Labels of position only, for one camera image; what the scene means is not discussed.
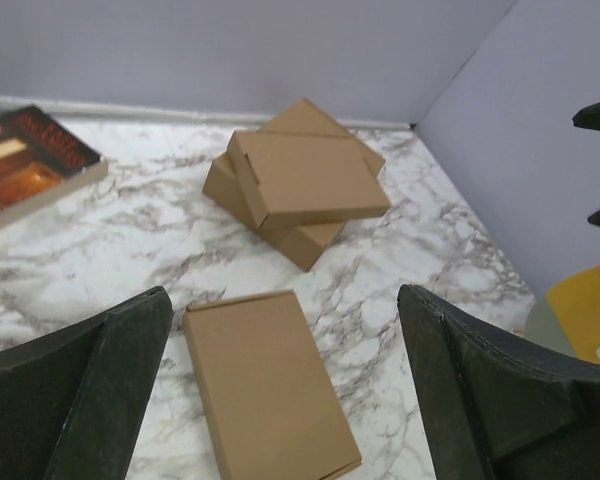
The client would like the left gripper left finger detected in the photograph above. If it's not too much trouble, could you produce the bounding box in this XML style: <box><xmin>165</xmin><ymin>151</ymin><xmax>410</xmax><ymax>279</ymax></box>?
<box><xmin>0</xmin><ymin>286</ymin><xmax>173</xmax><ymax>479</ymax></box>

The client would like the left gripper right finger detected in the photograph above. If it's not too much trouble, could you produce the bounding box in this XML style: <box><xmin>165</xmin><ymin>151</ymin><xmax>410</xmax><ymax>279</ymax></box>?
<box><xmin>397</xmin><ymin>285</ymin><xmax>600</xmax><ymax>480</ymax></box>

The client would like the cardboard box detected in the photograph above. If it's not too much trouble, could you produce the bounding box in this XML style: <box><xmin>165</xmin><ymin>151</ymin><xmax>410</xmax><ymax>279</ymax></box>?
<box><xmin>260</xmin><ymin>98</ymin><xmax>385</xmax><ymax>175</ymax></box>
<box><xmin>183</xmin><ymin>290</ymin><xmax>362</xmax><ymax>480</ymax></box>
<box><xmin>202</xmin><ymin>153</ymin><xmax>345</xmax><ymax>271</ymax></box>
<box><xmin>227</xmin><ymin>130</ymin><xmax>390</xmax><ymax>229</ymax></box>

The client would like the white cylinder drum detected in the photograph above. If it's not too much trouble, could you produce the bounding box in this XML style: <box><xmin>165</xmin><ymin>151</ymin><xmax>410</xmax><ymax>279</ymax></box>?
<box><xmin>524</xmin><ymin>265</ymin><xmax>600</xmax><ymax>365</ymax></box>

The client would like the dark orange book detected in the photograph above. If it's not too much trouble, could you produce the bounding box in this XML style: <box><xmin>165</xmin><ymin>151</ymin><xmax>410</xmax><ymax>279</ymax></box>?
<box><xmin>0</xmin><ymin>104</ymin><xmax>109</xmax><ymax>229</ymax></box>

